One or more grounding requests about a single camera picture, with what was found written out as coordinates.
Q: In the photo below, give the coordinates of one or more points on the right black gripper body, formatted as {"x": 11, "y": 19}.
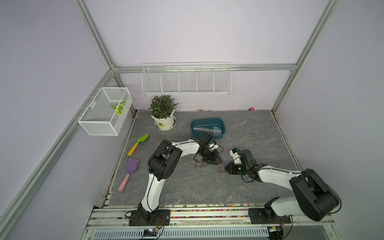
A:
{"x": 237, "y": 169}

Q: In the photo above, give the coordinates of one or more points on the pink long triangle ruler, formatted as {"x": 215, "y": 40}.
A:
{"x": 193, "y": 164}

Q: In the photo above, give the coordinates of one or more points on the teal plastic storage box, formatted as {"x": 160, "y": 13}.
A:
{"x": 208, "y": 123}

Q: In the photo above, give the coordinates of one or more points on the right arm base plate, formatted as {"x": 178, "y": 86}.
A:
{"x": 267, "y": 216}

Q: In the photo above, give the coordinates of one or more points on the white wire wall shelf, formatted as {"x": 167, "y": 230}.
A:
{"x": 194, "y": 79}

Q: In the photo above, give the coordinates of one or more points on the potted green plant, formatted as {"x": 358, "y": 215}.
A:
{"x": 162, "y": 111}

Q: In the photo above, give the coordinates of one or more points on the blue protractor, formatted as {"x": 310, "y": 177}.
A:
{"x": 217, "y": 130}

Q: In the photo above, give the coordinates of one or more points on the green yellow toy shovel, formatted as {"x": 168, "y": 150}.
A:
{"x": 141, "y": 139}

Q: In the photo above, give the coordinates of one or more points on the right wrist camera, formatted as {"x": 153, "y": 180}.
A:
{"x": 235, "y": 155}

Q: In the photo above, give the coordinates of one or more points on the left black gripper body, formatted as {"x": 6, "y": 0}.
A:
{"x": 209, "y": 156}

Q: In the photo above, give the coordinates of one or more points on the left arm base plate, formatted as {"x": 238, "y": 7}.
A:
{"x": 156, "y": 218}

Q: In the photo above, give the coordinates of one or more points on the white wire side basket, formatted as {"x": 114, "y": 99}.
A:
{"x": 99, "y": 118}

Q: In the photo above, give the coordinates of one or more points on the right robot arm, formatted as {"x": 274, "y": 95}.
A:
{"x": 312, "y": 197}

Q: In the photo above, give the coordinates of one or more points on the green toy in basket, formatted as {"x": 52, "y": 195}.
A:
{"x": 119, "y": 108}

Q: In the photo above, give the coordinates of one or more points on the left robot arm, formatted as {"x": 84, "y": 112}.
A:
{"x": 163, "y": 162}

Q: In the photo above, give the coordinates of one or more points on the clear straight ruler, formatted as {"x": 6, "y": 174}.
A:
{"x": 203, "y": 129}

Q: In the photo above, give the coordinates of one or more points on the aluminium rail front frame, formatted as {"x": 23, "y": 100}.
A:
{"x": 205, "y": 222}

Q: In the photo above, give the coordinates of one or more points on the purple pink toy spatula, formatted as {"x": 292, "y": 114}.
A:
{"x": 131, "y": 167}

